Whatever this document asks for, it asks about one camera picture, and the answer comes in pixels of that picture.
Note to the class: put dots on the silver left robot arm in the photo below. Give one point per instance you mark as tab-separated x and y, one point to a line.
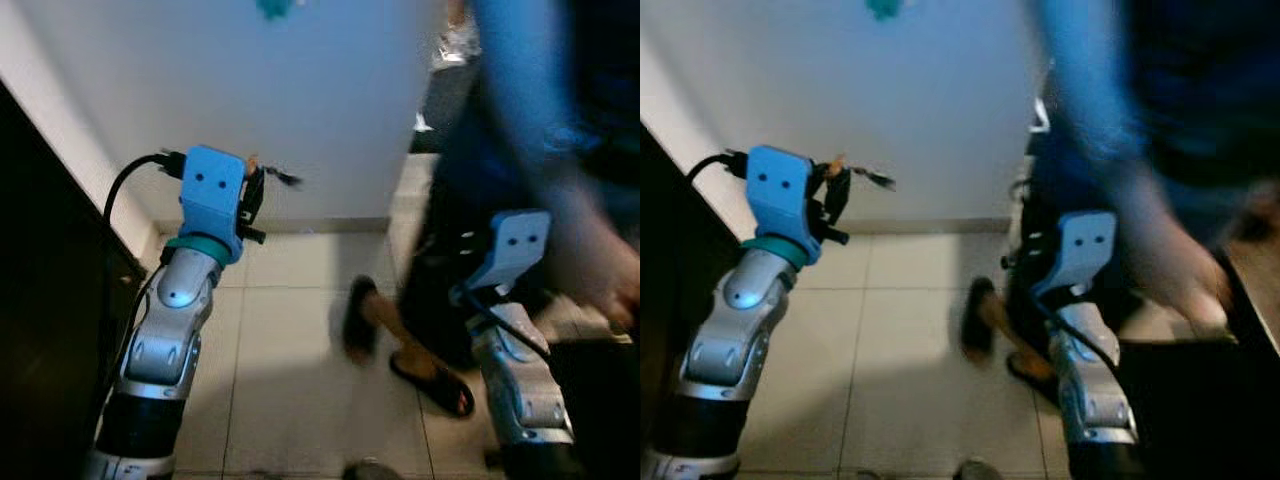
165	340
725	340

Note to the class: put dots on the person's blue sleeved forearm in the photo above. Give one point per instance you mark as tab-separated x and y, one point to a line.
530	100
1085	80

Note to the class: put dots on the person's hand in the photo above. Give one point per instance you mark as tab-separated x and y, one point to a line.
605	270
1185	275

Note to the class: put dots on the person's foot in black sandal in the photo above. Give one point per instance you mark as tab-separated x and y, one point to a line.
358	325
1035	385
975	330
445	392

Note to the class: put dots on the black cabinet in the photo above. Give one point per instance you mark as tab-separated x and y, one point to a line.
45	330
665	300

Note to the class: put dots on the person's dark trousered legs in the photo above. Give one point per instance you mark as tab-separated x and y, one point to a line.
1020	250
450	220

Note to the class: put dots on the black floor mat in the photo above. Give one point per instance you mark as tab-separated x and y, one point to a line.
445	95

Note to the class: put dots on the person's dark clothed torso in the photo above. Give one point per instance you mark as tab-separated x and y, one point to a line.
605	70
1210	80

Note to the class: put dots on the white sneaker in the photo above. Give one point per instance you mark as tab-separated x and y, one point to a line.
458	42

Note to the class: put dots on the grey robot right foot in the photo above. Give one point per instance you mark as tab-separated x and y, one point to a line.
370	470
977	470

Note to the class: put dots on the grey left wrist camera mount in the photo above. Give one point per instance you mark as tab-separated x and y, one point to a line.
778	200
212	200

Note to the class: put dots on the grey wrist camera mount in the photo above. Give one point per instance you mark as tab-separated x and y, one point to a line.
212	200
1085	245
510	245
778	200

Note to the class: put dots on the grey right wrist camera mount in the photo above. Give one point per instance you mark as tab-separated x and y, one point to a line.
1085	245
510	245

